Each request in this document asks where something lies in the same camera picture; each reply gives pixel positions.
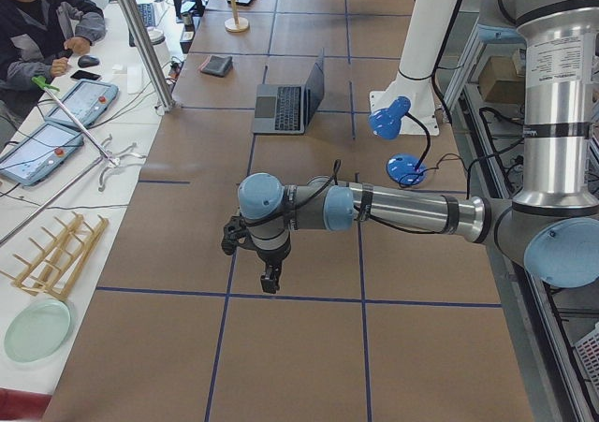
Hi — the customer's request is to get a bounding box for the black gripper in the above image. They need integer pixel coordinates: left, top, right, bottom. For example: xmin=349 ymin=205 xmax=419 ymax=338
xmin=253 ymin=235 xmax=291 ymax=293

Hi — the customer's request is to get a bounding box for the silver grey laptop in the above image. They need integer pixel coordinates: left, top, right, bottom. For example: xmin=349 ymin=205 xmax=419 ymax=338
xmin=252 ymin=50 xmax=325 ymax=135

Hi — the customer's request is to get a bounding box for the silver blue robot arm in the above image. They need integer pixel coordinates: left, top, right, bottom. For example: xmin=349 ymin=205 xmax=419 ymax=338
xmin=221 ymin=0 xmax=598 ymax=293

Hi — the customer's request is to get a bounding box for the person hand on table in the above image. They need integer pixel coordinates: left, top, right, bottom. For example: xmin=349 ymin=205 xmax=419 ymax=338
xmin=64 ymin=36 xmax=92 ymax=55

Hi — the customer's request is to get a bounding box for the blue desk lamp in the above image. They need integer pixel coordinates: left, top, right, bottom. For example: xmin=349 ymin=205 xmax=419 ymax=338
xmin=367 ymin=96 xmax=432 ymax=188

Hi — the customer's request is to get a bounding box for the metal rod stand green clip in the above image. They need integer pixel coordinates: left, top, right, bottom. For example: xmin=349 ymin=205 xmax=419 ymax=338
xmin=1 ymin=76 xmax=147 ymax=245

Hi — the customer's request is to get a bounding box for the grey folded cloth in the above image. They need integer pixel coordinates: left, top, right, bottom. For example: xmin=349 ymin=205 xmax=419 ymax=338
xmin=198 ymin=55 xmax=233 ymax=78

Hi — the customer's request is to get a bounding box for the wooden dish rack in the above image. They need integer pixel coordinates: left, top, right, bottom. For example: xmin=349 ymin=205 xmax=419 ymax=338
xmin=1 ymin=211 xmax=109 ymax=302

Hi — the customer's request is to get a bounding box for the pale green plate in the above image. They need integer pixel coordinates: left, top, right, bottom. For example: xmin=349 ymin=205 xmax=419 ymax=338
xmin=4 ymin=298 xmax=71 ymax=363

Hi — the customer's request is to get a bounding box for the wooden mug tree stand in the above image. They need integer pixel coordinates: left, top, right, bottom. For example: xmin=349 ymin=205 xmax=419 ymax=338
xmin=225 ymin=0 xmax=250 ymax=33

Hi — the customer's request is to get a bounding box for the far teach pendant tablet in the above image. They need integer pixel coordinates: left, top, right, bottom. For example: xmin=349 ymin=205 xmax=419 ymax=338
xmin=61 ymin=80 xmax=119 ymax=127

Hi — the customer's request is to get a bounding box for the teach pendant tablet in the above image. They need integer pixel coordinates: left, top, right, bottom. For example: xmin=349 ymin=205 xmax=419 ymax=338
xmin=61 ymin=80 xmax=119 ymax=127
xmin=1 ymin=122 xmax=83 ymax=186

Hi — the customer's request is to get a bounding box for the near teach pendant tablet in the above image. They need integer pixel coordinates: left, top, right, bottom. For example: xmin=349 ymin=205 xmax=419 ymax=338
xmin=1 ymin=122 xmax=83 ymax=186

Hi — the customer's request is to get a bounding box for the black smartphone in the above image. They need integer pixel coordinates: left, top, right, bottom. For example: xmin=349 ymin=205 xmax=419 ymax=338
xmin=70 ymin=69 xmax=101 ymax=80

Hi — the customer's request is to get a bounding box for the black computer mouse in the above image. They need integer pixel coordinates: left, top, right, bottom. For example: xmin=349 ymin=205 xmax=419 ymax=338
xmin=78 ymin=55 xmax=100 ymax=68

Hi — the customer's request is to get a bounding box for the cardboard box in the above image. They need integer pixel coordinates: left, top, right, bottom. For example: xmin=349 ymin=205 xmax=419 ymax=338
xmin=478 ymin=56 xmax=525 ymax=104

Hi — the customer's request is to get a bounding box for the seated person dark jacket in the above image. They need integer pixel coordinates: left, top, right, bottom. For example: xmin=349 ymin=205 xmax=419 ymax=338
xmin=1 ymin=0 xmax=106 ymax=126

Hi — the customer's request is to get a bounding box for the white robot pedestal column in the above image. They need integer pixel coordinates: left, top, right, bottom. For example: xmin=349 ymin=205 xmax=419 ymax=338
xmin=369 ymin=0 xmax=460 ymax=139

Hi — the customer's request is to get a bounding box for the aluminium frame post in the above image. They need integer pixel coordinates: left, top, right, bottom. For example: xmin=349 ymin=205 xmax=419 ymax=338
xmin=117 ymin=0 xmax=175 ymax=114

